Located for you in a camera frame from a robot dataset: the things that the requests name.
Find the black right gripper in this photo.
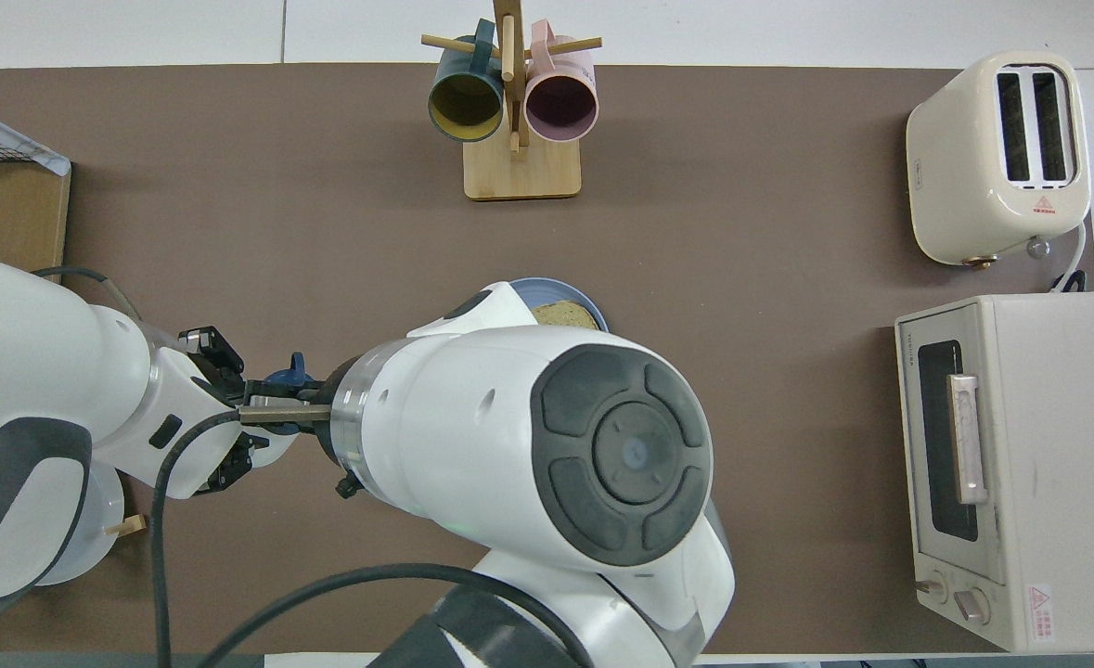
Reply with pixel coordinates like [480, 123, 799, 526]
[179, 325, 340, 498]

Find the squeeze bottle with blue cap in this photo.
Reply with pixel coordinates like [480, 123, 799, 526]
[248, 351, 317, 469]

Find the slice of toast bread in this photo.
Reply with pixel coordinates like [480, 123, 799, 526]
[533, 301, 601, 332]

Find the pale grey plate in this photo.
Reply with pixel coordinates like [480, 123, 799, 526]
[36, 464, 126, 587]

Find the blue round plate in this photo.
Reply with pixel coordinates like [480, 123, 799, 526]
[508, 277, 611, 333]

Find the brown table mat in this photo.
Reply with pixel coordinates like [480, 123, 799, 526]
[0, 63, 1094, 655]

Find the marble patterned cloth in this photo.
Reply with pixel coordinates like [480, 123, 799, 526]
[0, 99, 72, 177]

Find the wooden mug tree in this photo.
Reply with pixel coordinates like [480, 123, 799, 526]
[420, 0, 603, 201]

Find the dark teal mug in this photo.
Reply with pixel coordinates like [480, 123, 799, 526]
[428, 19, 507, 144]

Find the pink mug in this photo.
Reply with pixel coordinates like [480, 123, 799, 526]
[523, 20, 600, 144]

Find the cream two-slot toaster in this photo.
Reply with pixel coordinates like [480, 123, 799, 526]
[906, 49, 1093, 270]

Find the white toaster oven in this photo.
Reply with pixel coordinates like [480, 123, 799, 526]
[895, 292, 1094, 653]

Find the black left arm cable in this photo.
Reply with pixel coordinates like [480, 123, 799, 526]
[32, 266, 141, 322]

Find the wooden shelf with wire basket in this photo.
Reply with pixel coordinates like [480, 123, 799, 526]
[0, 121, 72, 284]

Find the white toaster cord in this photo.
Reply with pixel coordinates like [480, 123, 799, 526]
[1050, 221, 1092, 294]

